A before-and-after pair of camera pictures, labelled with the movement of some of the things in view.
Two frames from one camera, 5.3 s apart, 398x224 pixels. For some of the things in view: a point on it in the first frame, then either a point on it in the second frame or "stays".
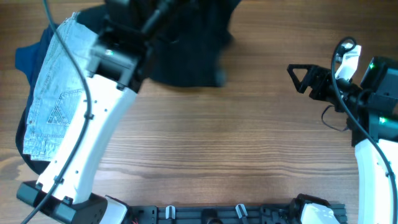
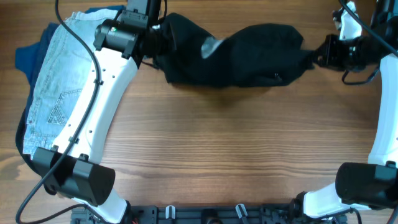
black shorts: [193, 54] -> [255, 55]
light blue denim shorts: [60, 87] stays
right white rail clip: [239, 212] stays
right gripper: [321, 76] -> [328, 48]
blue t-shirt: [29, 58] stays
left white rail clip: [173, 210] stays
